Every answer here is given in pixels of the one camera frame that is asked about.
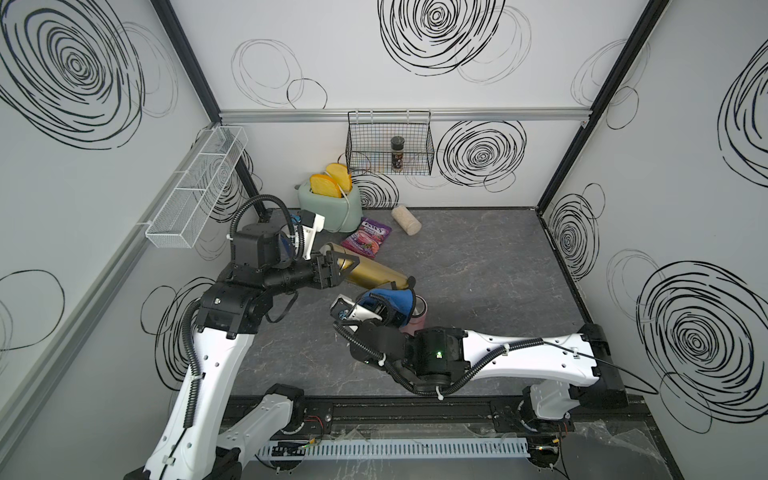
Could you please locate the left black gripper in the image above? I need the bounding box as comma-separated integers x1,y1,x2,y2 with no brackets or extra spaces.
265,250,358,298

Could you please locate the gold thermos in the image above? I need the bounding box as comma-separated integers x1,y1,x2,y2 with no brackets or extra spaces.
320,243,410,290

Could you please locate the blue and grey cloth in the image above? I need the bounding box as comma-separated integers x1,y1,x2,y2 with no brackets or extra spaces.
356,276,416,320

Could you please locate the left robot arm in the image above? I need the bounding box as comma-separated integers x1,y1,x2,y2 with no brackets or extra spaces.
127,194,350,479

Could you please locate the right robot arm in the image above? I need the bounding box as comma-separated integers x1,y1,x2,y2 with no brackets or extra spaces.
330,296,628,422

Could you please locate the pink thermos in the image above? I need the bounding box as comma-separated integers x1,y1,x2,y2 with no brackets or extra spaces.
400,295,428,335

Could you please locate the purple candy bag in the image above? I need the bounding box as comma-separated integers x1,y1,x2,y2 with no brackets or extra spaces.
341,217,392,259

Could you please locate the mint green toaster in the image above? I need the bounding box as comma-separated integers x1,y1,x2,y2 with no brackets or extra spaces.
297,182,363,233

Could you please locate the clear jar of oats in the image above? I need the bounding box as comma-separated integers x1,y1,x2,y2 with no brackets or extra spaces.
391,205,422,236

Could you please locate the front yellow toast slice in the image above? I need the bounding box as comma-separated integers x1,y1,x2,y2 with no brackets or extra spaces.
309,174,343,198

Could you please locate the yellow toast slice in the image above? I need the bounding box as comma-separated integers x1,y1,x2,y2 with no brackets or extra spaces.
309,174,343,198
325,163,353,194

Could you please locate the rear yellow toast slice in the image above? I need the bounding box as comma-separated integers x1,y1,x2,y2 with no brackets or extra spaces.
325,163,353,194

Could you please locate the dark spice bottle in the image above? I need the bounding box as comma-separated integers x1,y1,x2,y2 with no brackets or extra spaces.
390,136,405,171

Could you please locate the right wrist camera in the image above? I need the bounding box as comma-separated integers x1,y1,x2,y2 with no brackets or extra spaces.
330,295,383,325

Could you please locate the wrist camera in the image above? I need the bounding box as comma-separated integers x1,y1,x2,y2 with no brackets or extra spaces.
292,210,325,260
330,295,383,325

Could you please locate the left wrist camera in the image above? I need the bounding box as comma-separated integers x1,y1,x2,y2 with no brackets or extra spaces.
292,210,325,260

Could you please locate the white slotted cable duct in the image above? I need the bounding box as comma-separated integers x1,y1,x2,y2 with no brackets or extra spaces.
256,438,530,461

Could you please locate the black wire basket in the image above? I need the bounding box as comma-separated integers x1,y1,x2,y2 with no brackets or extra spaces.
344,110,435,176

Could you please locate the white mesh wall shelf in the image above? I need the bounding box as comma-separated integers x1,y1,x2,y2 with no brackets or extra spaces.
145,125,248,249

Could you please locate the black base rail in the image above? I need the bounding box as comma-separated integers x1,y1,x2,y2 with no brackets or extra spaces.
221,394,655,434

